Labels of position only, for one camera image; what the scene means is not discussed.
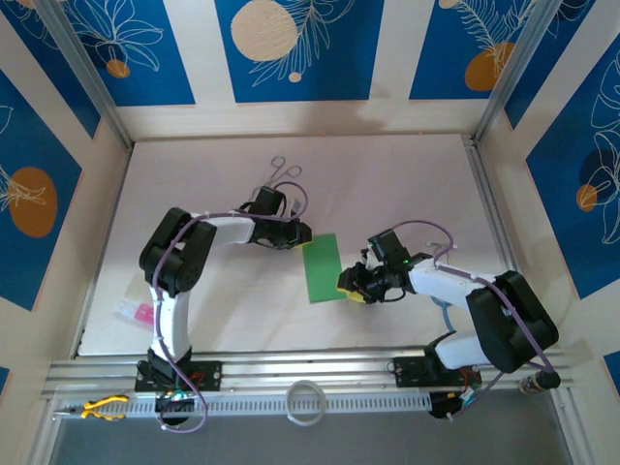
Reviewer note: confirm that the green paper sheet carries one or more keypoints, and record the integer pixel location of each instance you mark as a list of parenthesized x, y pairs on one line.
[(322, 269)]

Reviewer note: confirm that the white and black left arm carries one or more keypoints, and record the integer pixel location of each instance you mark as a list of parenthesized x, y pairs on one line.
[(227, 231)]

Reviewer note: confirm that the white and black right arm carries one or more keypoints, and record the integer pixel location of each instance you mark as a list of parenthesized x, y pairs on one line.
[(436, 281)]

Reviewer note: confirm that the pink item in clear bag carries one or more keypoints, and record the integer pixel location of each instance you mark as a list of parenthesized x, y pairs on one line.
[(144, 314)]

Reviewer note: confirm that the spice bottle with black cap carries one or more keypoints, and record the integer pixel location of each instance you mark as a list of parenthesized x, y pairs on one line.
[(533, 383)]

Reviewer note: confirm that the long aluminium frame rail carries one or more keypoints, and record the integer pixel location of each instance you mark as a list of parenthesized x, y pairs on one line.
[(315, 368)]

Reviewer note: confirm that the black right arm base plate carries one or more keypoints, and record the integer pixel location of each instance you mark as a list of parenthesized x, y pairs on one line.
[(407, 372)]

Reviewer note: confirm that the aluminium table side rail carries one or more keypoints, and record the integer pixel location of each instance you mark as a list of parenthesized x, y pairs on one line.
[(103, 242), (492, 203)]

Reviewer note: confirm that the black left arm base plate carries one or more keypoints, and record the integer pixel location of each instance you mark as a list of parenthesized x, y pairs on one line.
[(210, 377)]

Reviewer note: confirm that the aluminium frame post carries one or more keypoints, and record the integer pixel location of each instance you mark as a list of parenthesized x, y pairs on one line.
[(511, 72), (88, 72)]

